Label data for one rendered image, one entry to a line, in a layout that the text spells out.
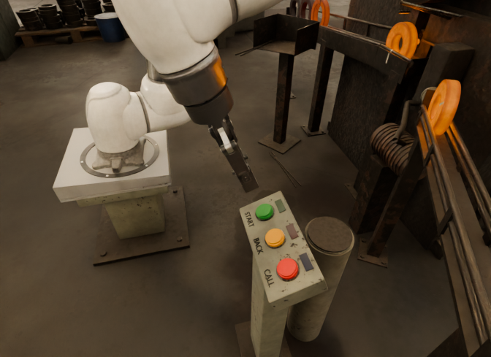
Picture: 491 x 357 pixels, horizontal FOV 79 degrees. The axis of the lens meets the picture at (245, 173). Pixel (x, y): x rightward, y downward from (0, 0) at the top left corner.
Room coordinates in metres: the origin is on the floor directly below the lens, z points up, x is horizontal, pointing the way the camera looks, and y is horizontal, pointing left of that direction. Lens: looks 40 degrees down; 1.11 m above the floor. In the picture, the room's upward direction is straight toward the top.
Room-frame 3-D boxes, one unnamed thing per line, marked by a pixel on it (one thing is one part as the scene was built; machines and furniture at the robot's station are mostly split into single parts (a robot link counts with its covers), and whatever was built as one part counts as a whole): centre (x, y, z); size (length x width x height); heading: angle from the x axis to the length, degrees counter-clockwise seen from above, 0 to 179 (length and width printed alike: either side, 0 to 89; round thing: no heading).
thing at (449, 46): (1.00, -0.68, 0.68); 0.11 x 0.08 x 0.24; 104
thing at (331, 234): (0.46, -0.21, 0.26); 0.12 x 0.12 x 0.52
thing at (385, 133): (0.87, -0.56, 0.27); 0.22 x 0.13 x 0.53; 14
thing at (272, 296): (0.39, -0.06, 0.31); 0.24 x 0.16 x 0.62; 14
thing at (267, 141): (1.63, -0.21, 0.36); 0.26 x 0.20 x 0.72; 49
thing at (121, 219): (0.94, 0.49, 0.16); 0.40 x 0.40 x 0.31; 14
